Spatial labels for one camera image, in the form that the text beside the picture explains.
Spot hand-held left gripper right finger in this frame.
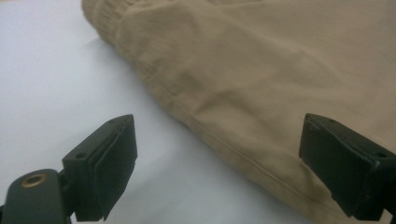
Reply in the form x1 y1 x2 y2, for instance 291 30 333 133
298 112 396 222

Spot khaki drawstring shorts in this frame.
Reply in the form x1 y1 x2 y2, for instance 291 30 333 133
81 0 396 224

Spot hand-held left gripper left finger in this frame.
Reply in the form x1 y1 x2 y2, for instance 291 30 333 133
62 113 138 222

